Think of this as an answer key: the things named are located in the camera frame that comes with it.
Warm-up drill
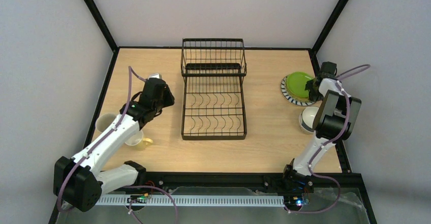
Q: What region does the green plate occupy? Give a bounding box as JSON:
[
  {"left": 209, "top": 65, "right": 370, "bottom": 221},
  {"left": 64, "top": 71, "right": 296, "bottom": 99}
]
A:
[{"left": 287, "top": 72, "right": 313, "bottom": 98}]

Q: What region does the black wire dish rack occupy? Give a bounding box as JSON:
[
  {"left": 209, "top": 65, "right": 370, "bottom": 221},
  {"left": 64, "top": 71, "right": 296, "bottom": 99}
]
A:
[{"left": 180, "top": 38, "right": 247, "bottom": 140}]

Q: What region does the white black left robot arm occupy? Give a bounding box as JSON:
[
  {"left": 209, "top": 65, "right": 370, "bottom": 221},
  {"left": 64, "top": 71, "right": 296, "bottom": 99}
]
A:
[{"left": 53, "top": 77, "right": 174, "bottom": 212}]

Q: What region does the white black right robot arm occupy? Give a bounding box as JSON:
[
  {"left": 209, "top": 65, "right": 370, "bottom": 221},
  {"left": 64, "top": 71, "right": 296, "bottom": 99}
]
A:
[{"left": 281, "top": 61, "right": 361, "bottom": 185}]

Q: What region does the blue striped white plate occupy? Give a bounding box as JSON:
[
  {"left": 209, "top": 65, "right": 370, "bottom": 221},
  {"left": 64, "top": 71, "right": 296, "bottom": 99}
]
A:
[{"left": 280, "top": 76, "right": 315, "bottom": 107}]

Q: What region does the white bowl dark rim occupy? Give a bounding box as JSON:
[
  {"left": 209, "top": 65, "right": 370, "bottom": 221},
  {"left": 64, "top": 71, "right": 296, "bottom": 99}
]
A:
[{"left": 299, "top": 106, "right": 319, "bottom": 134}]

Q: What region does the cream ceramic mug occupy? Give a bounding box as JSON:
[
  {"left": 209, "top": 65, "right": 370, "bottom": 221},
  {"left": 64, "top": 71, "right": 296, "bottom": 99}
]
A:
[{"left": 95, "top": 113, "right": 116, "bottom": 133}]

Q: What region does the left controller board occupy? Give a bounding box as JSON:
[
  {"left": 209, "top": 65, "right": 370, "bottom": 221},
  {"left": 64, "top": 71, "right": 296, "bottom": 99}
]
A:
[{"left": 127, "top": 195, "right": 151, "bottom": 204}]

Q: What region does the controller board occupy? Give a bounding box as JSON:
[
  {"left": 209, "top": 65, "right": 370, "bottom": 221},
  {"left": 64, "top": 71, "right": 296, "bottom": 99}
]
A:
[
  {"left": 284, "top": 194, "right": 310, "bottom": 206},
  {"left": 127, "top": 195, "right": 151, "bottom": 204}
]

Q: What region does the right controller board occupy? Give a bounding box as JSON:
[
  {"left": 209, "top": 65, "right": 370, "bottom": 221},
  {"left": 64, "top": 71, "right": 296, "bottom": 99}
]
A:
[{"left": 284, "top": 194, "right": 310, "bottom": 206}]

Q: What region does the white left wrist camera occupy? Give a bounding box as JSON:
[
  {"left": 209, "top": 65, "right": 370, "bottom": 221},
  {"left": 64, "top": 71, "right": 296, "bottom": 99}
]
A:
[{"left": 147, "top": 73, "right": 162, "bottom": 80}]

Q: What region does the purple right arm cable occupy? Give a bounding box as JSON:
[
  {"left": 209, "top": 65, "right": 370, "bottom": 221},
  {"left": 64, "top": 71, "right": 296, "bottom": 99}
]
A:
[{"left": 284, "top": 64, "right": 371, "bottom": 215}]

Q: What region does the yellow handled mug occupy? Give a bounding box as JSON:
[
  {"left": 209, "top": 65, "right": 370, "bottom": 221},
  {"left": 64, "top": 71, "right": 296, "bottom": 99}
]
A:
[{"left": 125, "top": 131, "right": 154, "bottom": 151}]

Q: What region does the black aluminium frame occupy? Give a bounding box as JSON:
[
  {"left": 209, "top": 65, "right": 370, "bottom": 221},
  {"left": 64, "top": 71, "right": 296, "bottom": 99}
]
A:
[{"left": 48, "top": 0, "right": 378, "bottom": 224}]

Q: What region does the white slotted cable duct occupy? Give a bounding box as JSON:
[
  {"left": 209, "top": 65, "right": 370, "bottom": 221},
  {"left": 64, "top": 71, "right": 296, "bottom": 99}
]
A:
[{"left": 96, "top": 194, "right": 285, "bottom": 207}]

